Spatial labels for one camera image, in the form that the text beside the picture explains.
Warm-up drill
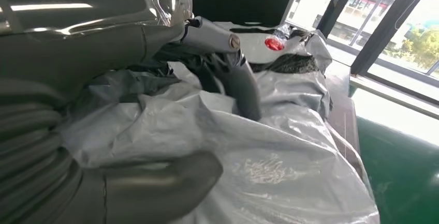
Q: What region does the grey package with black logo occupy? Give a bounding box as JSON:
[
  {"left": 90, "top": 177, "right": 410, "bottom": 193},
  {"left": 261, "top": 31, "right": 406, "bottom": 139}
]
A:
[{"left": 56, "top": 21, "right": 381, "bottom": 224}]

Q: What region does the green conveyor belt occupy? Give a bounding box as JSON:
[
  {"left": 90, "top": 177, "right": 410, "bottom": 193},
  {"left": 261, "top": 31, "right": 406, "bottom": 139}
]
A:
[{"left": 349, "top": 84, "right": 439, "bottom": 224}]

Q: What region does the black window frame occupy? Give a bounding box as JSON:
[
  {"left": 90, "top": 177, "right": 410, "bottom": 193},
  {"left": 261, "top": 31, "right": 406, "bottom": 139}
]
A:
[{"left": 284, "top": 0, "right": 439, "bottom": 97}]

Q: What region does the silver conveyor rail, white cap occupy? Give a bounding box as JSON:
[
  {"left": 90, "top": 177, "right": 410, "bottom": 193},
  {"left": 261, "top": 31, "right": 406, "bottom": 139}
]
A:
[{"left": 349, "top": 74, "right": 439, "bottom": 121}]

